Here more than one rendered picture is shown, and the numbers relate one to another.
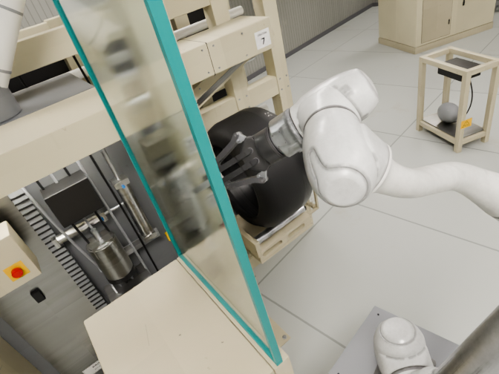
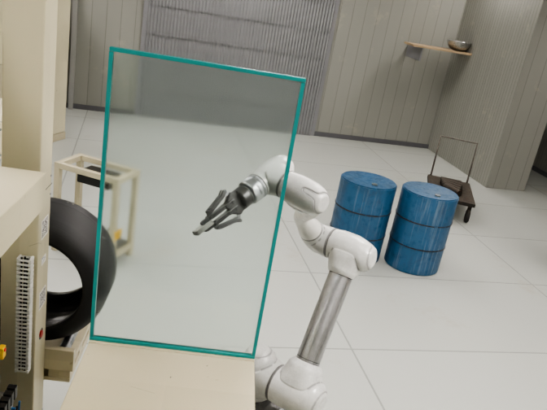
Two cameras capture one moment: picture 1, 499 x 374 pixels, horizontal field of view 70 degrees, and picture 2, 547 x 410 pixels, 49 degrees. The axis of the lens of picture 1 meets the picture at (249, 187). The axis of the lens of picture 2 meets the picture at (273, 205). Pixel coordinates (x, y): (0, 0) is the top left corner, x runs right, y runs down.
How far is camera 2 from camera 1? 1.69 m
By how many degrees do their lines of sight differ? 61
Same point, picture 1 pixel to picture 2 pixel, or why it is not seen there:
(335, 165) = (321, 192)
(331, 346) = not seen: outside the picture
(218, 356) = (214, 372)
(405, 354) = (273, 360)
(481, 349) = (324, 315)
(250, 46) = not seen: hidden behind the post
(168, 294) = (121, 363)
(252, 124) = (66, 211)
